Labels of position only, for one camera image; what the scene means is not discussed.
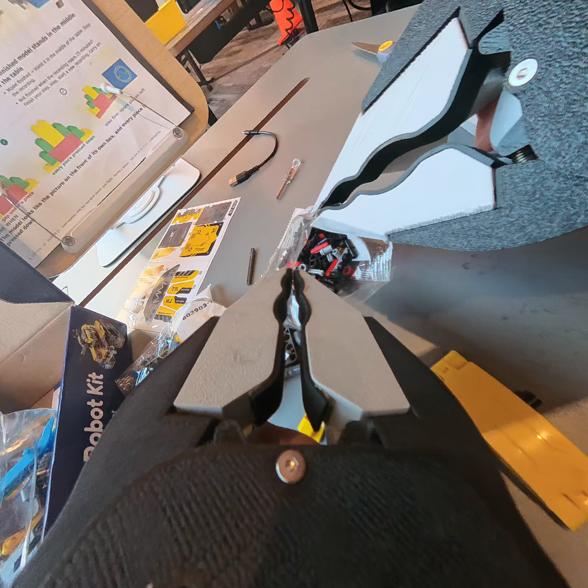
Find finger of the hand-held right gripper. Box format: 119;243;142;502
316;18;511;207
315;142;499;240

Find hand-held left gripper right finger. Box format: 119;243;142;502
294;269;411;431

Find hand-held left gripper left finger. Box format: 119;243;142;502
174;269;295;425

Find plastic bag of black parts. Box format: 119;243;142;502
269;206;394;331

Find large yellow panel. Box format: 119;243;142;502
431;350;588;533

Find grey desk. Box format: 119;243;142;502
34;5;588;588

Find person's right hand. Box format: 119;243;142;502
474;99;499;153

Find person's left hand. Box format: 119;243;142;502
250;423;318;445

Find dark grey holed beam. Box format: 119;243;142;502
284;322;304;378

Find plastic bag of yellow parts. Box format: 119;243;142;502
115;285;226;396

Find yellow curved panel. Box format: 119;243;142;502
298;413;328;444

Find yellow and grey sticker sheet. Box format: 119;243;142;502
117;198;242;331

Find orange traffic cone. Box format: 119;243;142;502
269;0;306;47

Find dark blue kit box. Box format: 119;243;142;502
0;248;129;538

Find plastic bag with blue parts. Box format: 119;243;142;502
0;409;58;575

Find yellow storage bin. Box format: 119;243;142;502
145;0;187;45

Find poster display board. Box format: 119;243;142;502
0;0;209;278

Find grey orange-handled scissors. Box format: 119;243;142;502
351;40;396;62

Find small clear-handled screwdriver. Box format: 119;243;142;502
276;157;301;200

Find black cable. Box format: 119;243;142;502
229;130;279;188

